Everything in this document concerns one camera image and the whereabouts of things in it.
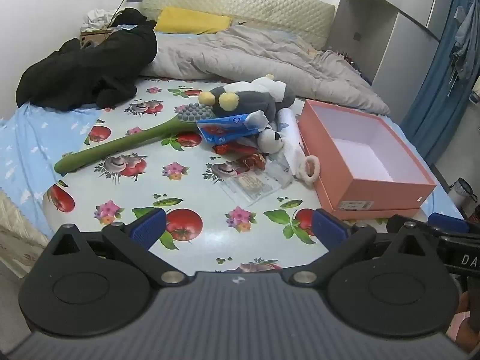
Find blue tissue pack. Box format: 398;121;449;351
197;112;269;146

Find red foil wrapper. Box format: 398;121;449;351
212;140;241;157

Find green long-handled brush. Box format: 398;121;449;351
54;102;216;175

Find person's right hand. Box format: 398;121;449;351
454;290;480;355

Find cream quilted mattress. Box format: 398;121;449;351
0;189;51;271

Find yellow pillow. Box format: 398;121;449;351
154;6;233;35

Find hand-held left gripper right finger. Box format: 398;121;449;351
292;208;432;286

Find cream quilted headboard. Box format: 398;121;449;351
142;0;336;51

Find grey wardrobe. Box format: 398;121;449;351
325;0;456;130

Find small panda plush toy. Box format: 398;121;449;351
257;129;286;154

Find white waffle cloth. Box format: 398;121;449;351
284;139;314;179

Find white crumpled cloth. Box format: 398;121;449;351
82;8;118;32

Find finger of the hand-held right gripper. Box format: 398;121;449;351
387;213;480;239

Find clear plastic bag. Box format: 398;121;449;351
262;153;295;188

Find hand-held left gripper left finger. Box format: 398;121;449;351
49;208;184;287

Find blue printed bedsheet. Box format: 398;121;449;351
0;103;467;239

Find hanging denim clothes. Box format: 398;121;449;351
448;4;480;83

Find brown cardboard box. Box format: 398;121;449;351
79;26;115;50

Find fruit printed tablecloth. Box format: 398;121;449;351
42;76;430;272

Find grey duvet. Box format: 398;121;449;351
139;24;391;117

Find blue curtain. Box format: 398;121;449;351
399;0;480;166

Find grey penguin plush toy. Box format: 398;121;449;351
198;74;298;121

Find black clothing pile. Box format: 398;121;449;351
16;7;158;111

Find clear packet with card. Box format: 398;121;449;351
221;170;284;208

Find pink cardboard box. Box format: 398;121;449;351
298;99;437;220

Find cream hair scrunchie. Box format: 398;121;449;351
298;155;320;187

